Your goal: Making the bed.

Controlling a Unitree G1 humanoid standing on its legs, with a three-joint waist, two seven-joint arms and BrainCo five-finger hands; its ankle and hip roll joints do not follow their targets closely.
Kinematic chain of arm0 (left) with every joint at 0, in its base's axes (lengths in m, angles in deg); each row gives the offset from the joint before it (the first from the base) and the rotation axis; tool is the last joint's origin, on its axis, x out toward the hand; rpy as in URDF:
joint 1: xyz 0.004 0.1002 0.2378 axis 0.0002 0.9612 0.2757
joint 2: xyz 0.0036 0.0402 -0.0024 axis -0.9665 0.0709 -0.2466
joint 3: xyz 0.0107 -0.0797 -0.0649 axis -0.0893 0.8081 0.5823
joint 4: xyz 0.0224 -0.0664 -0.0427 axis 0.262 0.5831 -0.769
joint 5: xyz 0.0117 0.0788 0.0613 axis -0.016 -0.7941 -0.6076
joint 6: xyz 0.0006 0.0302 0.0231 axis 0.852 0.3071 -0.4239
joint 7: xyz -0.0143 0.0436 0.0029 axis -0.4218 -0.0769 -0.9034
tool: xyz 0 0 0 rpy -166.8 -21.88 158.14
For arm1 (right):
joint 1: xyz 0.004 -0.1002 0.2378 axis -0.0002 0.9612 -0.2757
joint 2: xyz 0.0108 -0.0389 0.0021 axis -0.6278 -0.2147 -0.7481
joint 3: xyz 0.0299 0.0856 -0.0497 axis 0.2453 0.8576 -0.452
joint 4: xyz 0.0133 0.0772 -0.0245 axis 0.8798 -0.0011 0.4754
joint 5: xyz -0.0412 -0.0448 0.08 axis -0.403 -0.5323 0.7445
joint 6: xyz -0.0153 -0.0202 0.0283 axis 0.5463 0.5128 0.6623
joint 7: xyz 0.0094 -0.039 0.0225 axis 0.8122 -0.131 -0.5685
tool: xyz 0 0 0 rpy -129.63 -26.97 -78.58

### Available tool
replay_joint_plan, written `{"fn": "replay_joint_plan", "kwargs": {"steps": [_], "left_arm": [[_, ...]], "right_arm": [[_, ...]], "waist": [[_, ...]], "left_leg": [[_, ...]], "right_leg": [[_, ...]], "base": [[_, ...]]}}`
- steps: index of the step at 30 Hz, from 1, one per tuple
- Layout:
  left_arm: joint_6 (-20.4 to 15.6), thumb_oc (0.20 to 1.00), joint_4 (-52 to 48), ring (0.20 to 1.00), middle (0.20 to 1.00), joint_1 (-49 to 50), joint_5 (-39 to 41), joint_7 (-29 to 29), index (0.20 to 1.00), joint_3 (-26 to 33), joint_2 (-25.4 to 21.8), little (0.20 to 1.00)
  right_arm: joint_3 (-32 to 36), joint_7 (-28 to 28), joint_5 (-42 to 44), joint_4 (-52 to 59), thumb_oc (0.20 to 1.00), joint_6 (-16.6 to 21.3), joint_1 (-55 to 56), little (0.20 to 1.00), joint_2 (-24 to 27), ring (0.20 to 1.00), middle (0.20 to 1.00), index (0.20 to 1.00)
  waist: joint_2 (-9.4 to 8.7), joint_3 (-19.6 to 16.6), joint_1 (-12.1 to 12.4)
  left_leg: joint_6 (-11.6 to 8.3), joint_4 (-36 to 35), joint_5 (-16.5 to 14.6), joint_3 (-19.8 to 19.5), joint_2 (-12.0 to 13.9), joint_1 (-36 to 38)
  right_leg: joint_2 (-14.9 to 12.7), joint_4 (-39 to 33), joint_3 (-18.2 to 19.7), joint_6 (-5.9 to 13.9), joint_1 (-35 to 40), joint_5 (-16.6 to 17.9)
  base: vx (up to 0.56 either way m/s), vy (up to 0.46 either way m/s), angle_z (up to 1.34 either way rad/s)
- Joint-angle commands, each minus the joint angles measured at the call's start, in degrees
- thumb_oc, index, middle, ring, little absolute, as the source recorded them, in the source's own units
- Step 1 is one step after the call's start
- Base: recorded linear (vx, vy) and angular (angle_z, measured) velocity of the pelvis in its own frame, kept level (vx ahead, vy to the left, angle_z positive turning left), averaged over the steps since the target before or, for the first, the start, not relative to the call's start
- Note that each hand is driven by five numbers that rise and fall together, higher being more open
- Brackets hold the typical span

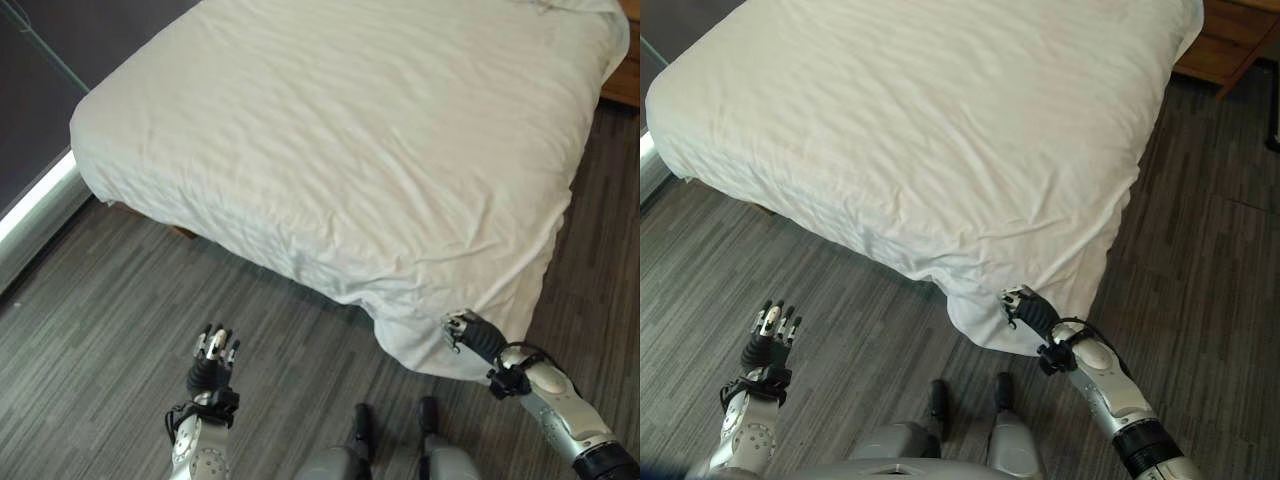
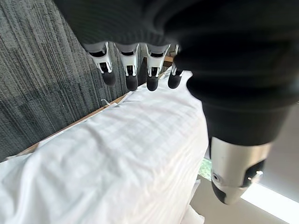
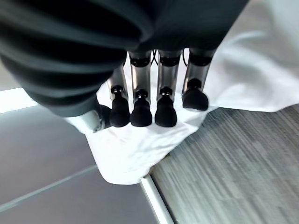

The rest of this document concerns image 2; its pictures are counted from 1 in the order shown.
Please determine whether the wooden bed frame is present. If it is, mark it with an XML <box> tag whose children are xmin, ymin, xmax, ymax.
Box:
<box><xmin>14</xmin><ymin>55</ymin><xmax>173</xmax><ymax>156</ymax></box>

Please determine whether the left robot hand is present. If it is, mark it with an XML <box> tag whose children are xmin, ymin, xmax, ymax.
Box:
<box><xmin>53</xmin><ymin>0</ymin><xmax>299</xmax><ymax>206</ymax></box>

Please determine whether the white striped duvet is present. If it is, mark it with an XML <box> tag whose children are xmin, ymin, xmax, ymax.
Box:
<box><xmin>0</xmin><ymin>66</ymin><xmax>210</xmax><ymax>224</ymax></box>

